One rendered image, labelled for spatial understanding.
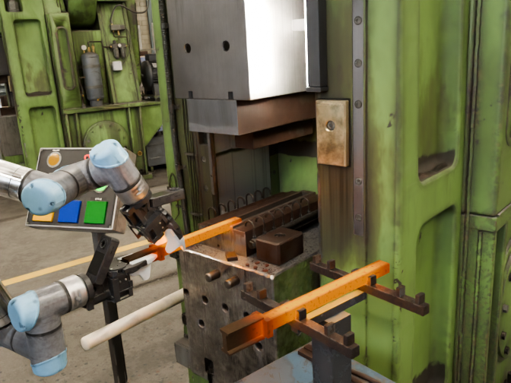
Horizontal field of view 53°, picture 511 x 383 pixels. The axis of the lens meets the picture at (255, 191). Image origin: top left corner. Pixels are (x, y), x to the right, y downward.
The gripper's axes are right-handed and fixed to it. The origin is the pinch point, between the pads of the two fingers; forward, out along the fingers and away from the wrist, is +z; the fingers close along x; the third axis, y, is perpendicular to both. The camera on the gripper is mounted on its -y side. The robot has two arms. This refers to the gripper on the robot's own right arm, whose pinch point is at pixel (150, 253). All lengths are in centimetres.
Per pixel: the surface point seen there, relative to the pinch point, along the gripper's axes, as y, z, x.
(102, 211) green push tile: -0.9, 12.6, -41.4
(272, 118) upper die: -30, 42, 8
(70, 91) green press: -17, 228, -438
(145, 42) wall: -79, 549, -715
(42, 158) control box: -16, 10, -70
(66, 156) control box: -17, 14, -62
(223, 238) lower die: 4.9, 27.7, -1.3
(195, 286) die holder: 20.5, 21.9, -9.5
